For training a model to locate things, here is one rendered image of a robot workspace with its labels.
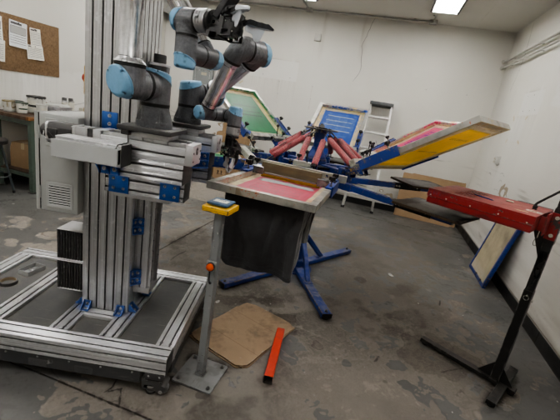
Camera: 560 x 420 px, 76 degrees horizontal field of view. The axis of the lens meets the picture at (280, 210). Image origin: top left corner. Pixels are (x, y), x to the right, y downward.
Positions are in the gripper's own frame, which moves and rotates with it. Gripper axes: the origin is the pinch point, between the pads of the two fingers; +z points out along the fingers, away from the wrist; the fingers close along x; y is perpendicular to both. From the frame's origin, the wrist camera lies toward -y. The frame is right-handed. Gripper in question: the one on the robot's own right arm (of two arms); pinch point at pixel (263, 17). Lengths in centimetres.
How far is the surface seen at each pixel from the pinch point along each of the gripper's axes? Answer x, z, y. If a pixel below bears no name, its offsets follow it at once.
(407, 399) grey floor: -107, 73, 154
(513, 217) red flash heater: -126, 95, 43
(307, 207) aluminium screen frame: -63, 5, 61
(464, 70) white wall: -526, 27, -146
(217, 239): -40, -27, 84
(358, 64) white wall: -496, -129, -130
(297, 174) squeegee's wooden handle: -116, -27, 49
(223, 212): -34, -22, 69
